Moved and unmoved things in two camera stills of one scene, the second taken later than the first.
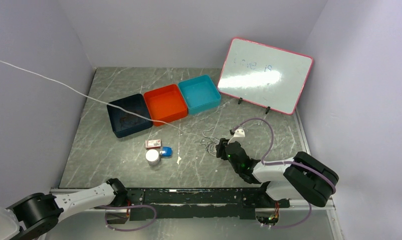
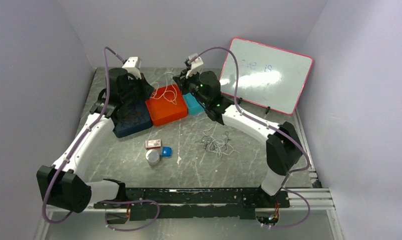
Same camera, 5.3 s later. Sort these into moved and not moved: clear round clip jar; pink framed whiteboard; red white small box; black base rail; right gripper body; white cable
Moved: white cable; right gripper body
Not moved: clear round clip jar; black base rail; red white small box; pink framed whiteboard
